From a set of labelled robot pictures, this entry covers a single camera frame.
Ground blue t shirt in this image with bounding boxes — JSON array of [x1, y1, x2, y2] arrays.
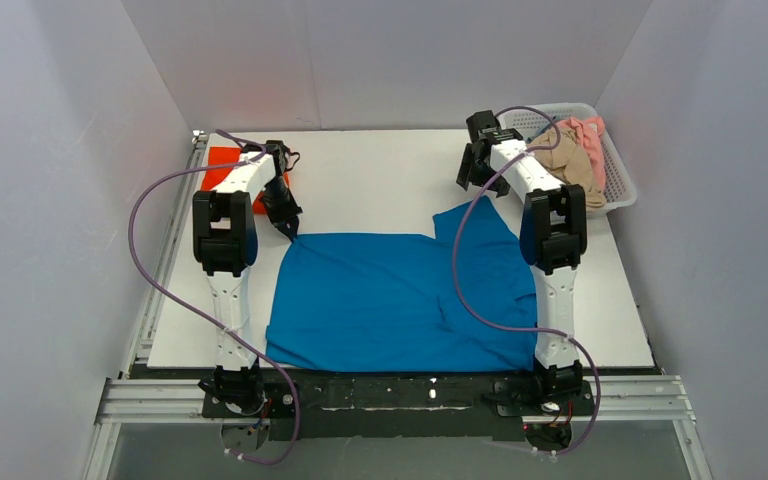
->
[[265, 199, 537, 373]]

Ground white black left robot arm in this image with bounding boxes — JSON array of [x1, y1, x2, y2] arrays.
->
[[191, 152, 302, 415]]

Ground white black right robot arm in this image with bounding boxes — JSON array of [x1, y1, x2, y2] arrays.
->
[[456, 140, 587, 410]]

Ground beige t shirt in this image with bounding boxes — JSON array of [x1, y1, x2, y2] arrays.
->
[[529, 127, 607, 211]]

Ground folded orange t shirt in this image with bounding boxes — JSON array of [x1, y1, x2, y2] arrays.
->
[[198, 147, 277, 215]]

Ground pink t shirt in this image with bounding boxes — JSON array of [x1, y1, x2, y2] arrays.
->
[[559, 115, 606, 190]]

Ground white plastic laundry basket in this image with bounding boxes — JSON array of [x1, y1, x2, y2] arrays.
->
[[496, 102, 637, 215]]

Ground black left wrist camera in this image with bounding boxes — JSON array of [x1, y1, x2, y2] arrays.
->
[[264, 140, 301, 176]]

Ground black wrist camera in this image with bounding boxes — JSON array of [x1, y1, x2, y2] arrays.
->
[[264, 140, 301, 176], [466, 110, 524, 145]]

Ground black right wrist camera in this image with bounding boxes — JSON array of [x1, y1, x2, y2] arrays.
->
[[466, 110, 524, 145]]

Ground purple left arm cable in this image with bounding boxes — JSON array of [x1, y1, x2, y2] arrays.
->
[[127, 128, 302, 467]]

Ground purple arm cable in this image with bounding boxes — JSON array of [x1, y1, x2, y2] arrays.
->
[[127, 128, 302, 467], [450, 105, 604, 457]]

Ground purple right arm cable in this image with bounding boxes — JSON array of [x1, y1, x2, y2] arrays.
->
[[450, 105, 604, 457]]

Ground aluminium frame rail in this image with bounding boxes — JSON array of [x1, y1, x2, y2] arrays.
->
[[80, 375, 712, 479]]

